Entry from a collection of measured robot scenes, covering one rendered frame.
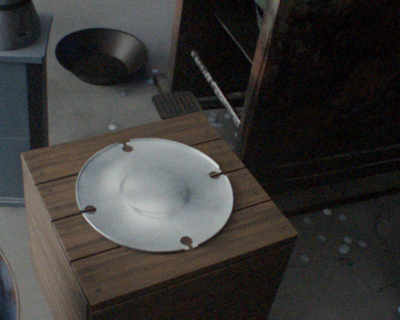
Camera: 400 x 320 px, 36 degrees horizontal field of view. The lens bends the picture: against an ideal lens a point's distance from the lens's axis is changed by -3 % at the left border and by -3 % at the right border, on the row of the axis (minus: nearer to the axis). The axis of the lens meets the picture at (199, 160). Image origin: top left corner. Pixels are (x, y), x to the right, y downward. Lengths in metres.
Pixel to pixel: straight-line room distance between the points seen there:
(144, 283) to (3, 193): 0.67
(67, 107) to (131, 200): 0.83
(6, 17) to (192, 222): 0.56
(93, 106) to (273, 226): 0.92
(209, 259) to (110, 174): 0.26
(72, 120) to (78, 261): 0.87
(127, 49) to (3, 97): 0.81
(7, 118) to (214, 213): 0.55
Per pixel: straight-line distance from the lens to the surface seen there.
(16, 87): 1.38
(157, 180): 1.17
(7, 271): 0.90
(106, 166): 1.20
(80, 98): 1.95
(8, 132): 1.46
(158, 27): 2.34
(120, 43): 2.14
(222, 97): 1.71
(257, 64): 1.39
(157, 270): 1.04
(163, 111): 1.65
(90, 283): 1.02
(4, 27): 1.32
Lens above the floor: 1.17
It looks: 42 degrees down
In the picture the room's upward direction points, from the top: 10 degrees clockwise
